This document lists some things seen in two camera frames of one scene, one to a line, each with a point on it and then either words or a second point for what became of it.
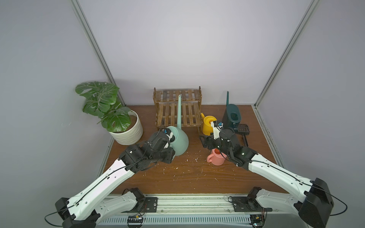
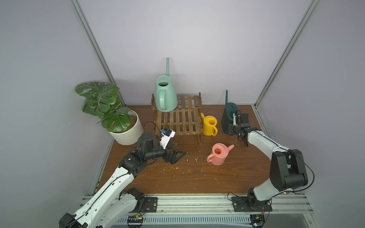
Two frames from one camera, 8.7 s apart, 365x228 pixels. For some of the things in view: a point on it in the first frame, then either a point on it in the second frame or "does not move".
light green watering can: (180, 145) to (165, 99)
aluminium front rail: (202, 211) does not move
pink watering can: (216, 157) does not move
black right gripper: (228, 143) to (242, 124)
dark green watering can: (232, 117) does not move
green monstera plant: (101, 100) does not move
